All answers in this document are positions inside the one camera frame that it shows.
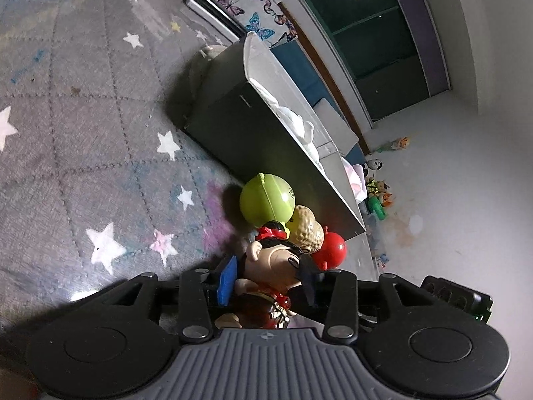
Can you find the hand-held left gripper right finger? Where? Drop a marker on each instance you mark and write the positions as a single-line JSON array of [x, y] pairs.
[[309, 279]]

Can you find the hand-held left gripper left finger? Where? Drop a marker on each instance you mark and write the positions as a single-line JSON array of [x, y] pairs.
[[227, 281]]

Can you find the red round toy figure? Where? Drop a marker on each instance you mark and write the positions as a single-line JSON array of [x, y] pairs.
[[331, 250]]

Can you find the black-haired doll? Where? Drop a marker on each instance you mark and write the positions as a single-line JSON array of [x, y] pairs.
[[266, 258]]

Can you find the beige peanut toy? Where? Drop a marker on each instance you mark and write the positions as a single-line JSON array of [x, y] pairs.
[[307, 227]]

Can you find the green round toy figure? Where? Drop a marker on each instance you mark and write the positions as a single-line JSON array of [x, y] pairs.
[[266, 198]]

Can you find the grey cardboard box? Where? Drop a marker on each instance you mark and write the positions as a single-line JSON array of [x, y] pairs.
[[233, 108]]

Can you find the clear plastic toy bin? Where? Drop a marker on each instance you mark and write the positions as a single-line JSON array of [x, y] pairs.
[[379, 237]]

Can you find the green plastic toy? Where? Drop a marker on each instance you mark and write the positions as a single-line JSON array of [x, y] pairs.
[[377, 208]]

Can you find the pink tissue pack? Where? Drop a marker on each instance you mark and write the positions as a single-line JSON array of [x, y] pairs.
[[354, 179]]

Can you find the orange fox plush toy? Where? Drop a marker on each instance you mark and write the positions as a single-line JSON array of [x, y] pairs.
[[387, 200]]

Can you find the yellow striped plush toy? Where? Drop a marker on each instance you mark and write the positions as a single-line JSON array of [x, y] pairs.
[[374, 187]]

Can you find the panda plush toy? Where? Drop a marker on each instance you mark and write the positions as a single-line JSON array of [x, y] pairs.
[[374, 166]]

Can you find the white plush rabbit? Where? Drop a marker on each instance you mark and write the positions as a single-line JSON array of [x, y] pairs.
[[295, 123]]

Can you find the grey cushion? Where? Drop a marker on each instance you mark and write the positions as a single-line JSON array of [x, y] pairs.
[[335, 123]]

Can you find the green and orange plush toy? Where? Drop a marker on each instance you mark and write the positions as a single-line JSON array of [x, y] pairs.
[[397, 143]]

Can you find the butterfly print pillow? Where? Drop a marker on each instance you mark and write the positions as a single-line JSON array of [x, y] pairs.
[[258, 25]]

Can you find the dark glass door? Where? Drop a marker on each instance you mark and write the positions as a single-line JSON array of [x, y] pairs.
[[374, 29]]

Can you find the silver remote control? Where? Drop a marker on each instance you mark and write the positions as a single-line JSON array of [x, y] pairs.
[[204, 12]]

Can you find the black remote control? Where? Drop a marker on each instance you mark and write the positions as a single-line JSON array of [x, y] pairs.
[[220, 8]]

